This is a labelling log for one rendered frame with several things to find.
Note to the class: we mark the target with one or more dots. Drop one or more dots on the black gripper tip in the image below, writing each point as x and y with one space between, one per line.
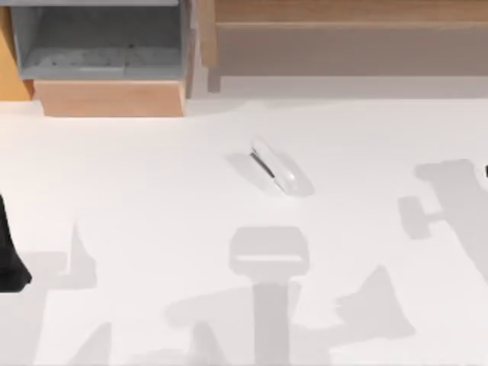
9 259

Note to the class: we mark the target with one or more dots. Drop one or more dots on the pale wooden drawer front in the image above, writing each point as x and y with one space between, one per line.
108 97

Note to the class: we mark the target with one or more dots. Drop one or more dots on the wooden cupboard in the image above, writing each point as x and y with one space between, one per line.
9 57

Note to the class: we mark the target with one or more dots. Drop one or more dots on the white stapler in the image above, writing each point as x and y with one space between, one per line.
280 171

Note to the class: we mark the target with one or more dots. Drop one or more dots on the wooden open shelf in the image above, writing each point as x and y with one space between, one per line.
343 38

